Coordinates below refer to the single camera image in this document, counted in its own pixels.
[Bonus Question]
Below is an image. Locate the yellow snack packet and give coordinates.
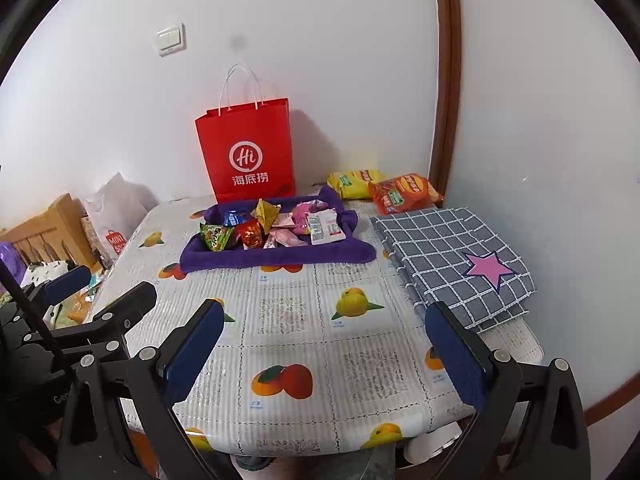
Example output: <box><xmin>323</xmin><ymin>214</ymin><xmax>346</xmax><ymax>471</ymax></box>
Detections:
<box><xmin>251</xmin><ymin>198</ymin><xmax>282</xmax><ymax>234</ymax></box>

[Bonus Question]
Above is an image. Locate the white floral pillow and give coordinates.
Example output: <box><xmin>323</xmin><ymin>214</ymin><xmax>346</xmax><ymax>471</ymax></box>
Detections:
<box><xmin>20</xmin><ymin>260</ymin><xmax>68</xmax><ymax>286</ymax></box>

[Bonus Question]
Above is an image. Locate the white snack packet red label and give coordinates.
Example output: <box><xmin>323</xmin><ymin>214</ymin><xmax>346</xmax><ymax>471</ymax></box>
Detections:
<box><xmin>306</xmin><ymin>209</ymin><xmax>347</xmax><ymax>246</ymax></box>

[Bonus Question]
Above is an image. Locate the red paper bag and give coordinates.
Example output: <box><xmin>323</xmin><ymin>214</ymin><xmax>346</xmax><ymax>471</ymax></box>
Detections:
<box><xmin>195</xmin><ymin>63</ymin><xmax>297</xmax><ymax>204</ymax></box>

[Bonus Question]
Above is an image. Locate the wooden nightstand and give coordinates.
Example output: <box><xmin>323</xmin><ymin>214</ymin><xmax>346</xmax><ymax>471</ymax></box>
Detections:
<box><xmin>67</xmin><ymin>290</ymin><xmax>101</xmax><ymax>323</ymax></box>

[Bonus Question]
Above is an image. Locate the black cable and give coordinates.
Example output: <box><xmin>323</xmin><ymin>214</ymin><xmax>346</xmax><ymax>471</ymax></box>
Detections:
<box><xmin>0</xmin><ymin>259</ymin><xmax>73</xmax><ymax>376</ymax></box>

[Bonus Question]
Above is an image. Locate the yellow chip bag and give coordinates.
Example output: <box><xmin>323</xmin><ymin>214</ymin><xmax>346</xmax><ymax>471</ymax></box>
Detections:
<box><xmin>327</xmin><ymin>169</ymin><xmax>386</xmax><ymax>200</ymax></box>

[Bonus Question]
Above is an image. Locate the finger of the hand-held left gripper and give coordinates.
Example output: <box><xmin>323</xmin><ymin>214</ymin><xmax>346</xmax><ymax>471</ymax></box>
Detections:
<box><xmin>25</xmin><ymin>281</ymin><xmax>157</xmax><ymax>368</ymax></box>
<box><xmin>30</xmin><ymin>264</ymin><xmax>93</xmax><ymax>311</ymax></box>

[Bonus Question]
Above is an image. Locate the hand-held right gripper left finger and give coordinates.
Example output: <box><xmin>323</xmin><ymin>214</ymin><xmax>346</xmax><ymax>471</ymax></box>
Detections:
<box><xmin>56</xmin><ymin>298</ymin><xmax>226</xmax><ymax>480</ymax></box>

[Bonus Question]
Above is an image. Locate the purple towel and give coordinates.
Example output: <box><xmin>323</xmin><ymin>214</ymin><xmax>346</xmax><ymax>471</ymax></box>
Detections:
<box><xmin>179</xmin><ymin>185</ymin><xmax>376</xmax><ymax>273</ymax></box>

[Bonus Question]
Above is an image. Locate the white plastic shopping bag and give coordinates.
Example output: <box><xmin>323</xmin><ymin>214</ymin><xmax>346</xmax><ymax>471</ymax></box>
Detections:
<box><xmin>82</xmin><ymin>172</ymin><xmax>151</xmax><ymax>266</ymax></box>

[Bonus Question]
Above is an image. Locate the pink peach snack packet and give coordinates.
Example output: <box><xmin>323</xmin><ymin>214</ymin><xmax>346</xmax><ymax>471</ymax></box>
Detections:
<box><xmin>269</xmin><ymin>227</ymin><xmax>310</xmax><ymax>249</ymax></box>

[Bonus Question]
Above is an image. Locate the grey checked cloth pink star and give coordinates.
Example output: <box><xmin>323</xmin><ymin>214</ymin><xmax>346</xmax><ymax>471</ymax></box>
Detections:
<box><xmin>369</xmin><ymin>206</ymin><xmax>537</xmax><ymax>335</ymax></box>

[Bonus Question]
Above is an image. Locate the brown wooden baseboard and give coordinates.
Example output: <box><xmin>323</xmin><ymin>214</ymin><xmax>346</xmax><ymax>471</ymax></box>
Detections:
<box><xmin>585</xmin><ymin>387</ymin><xmax>632</xmax><ymax>427</ymax></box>

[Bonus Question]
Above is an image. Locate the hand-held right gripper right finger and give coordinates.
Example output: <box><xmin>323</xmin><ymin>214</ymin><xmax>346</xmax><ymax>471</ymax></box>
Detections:
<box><xmin>425</xmin><ymin>301</ymin><xmax>591</xmax><ymax>480</ymax></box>

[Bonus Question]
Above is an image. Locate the white light switch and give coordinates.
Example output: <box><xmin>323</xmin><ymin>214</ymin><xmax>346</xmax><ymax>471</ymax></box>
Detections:
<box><xmin>153</xmin><ymin>24</ymin><xmax>187</xmax><ymax>57</ymax></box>

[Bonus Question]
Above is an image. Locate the magenta snack packet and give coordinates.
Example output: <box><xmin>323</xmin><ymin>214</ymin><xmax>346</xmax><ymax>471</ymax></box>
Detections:
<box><xmin>291</xmin><ymin>200</ymin><xmax>331</xmax><ymax>234</ymax></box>

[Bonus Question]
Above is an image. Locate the green snack packet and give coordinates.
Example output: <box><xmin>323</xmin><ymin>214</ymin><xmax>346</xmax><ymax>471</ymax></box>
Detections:
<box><xmin>199</xmin><ymin>222</ymin><xmax>236</xmax><ymax>252</ymax></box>

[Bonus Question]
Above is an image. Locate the brown wooden door frame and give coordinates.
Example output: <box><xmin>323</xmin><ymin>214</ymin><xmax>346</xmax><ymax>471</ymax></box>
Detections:
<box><xmin>429</xmin><ymin>0</ymin><xmax>462</xmax><ymax>206</ymax></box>

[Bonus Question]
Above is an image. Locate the patterned paper bag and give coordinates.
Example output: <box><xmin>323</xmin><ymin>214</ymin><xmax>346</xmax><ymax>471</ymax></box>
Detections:
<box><xmin>80</xmin><ymin>216</ymin><xmax>108</xmax><ymax>268</ymax></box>

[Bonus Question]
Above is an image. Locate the orange chip bag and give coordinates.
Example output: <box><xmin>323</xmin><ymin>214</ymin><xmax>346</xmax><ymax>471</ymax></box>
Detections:
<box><xmin>369</xmin><ymin>174</ymin><xmax>443</xmax><ymax>216</ymax></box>

